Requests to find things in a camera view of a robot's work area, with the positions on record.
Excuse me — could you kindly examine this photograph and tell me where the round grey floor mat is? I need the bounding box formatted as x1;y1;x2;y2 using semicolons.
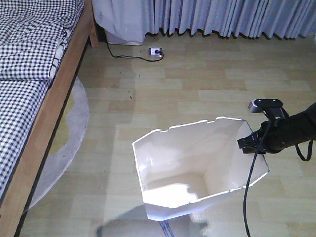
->
24;78;89;212

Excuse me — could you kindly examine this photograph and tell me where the black power cord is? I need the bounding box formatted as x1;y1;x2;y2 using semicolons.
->
105;40;165;62

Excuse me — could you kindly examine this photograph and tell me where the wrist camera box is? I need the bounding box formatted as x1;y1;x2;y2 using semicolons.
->
248;99;283;113

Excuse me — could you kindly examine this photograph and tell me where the black camera cable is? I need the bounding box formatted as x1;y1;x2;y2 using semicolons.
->
242;116;272;237

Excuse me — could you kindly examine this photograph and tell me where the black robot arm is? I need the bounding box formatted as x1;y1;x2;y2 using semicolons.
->
237;99;316;154

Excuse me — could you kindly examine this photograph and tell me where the white grey curtain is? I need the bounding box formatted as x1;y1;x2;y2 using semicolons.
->
93;0;316;45

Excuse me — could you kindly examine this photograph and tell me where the white plastic trash bin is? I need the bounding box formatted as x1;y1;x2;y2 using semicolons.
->
132;117;269;221

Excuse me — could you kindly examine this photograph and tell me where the black white checkered bedding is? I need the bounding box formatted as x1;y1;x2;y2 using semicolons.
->
0;0;85;193

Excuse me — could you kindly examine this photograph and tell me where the wooden bed frame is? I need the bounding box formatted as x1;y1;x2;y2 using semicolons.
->
0;0;98;237

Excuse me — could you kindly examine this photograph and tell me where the floor power socket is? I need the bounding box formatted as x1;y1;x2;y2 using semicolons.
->
148;47;163;56

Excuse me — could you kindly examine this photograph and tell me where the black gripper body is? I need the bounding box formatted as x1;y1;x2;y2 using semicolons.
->
237;121;286;154

